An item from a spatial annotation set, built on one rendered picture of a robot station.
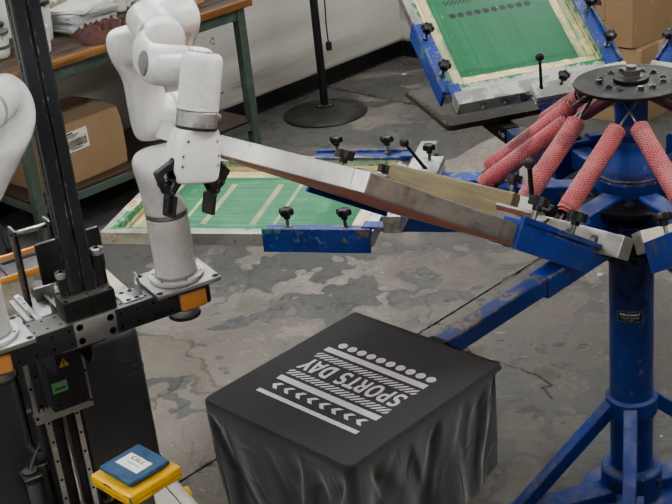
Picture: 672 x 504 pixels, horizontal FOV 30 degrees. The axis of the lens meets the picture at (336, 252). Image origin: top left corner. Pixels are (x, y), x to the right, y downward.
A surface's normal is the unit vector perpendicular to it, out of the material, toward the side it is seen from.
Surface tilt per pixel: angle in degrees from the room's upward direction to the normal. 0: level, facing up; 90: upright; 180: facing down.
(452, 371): 0
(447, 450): 96
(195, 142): 88
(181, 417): 0
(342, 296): 0
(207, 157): 93
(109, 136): 89
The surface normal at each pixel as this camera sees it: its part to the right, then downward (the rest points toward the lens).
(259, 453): -0.67, 0.41
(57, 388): 0.52, 0.31
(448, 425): 0.73, 0.30
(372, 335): -0.10, -0.90
